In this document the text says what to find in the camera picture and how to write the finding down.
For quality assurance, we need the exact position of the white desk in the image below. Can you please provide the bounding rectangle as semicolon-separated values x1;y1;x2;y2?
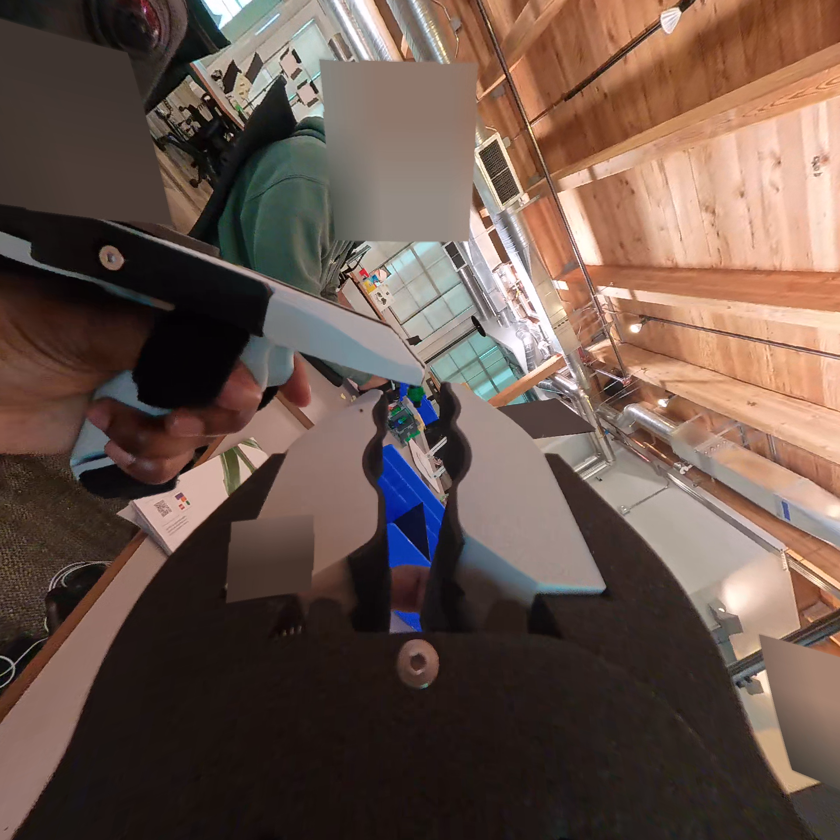
0;387;316;840

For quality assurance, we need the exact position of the person's left hand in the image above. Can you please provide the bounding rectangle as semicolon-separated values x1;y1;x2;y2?
0;269;312;487

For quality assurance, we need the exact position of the blue plastic bin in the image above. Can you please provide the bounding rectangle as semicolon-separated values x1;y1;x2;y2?
379;445;448;634

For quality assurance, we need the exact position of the white printed card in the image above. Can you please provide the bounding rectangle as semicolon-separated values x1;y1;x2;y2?
118;484;198;555

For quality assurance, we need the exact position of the white ceiling vent grille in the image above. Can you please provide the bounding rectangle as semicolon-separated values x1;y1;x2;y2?
474;133;526;212

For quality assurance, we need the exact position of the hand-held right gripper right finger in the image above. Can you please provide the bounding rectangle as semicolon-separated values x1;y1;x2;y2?
420;382;606;634

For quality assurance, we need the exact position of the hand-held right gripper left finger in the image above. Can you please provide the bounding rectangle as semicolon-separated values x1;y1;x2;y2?
259;388;395;634

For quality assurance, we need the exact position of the silver rectangular air duct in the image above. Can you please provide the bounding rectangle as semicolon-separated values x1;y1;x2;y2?
620;402;840;546

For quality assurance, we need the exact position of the black tilted board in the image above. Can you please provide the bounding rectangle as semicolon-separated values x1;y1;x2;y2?
497;397;596;442

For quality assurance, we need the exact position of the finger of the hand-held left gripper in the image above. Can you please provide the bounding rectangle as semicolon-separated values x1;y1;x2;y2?
264;282;425;386

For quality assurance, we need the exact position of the grey wall box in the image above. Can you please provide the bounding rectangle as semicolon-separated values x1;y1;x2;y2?
707;600;744;647

